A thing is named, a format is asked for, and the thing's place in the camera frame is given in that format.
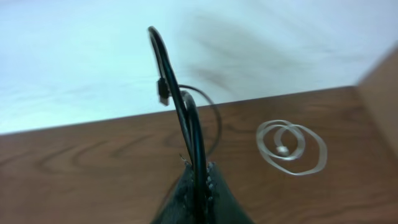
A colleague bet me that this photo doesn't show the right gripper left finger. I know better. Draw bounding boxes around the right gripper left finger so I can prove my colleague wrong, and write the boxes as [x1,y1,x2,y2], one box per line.
[151,164,195,224]

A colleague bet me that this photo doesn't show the black usb cable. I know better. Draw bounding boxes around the black usb cable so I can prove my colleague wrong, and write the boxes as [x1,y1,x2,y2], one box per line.
[147,26,223,224]

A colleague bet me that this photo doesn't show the white usb cable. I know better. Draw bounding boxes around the white usb cable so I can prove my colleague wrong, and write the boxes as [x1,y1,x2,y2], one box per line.
[256,119,328,177]

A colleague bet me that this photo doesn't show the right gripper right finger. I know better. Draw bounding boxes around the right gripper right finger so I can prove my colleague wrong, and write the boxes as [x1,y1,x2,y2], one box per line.
[206,162,254,224]

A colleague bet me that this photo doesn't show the wooden side panel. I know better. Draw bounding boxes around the wooden side panel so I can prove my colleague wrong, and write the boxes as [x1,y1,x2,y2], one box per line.
[357,49,397,151]

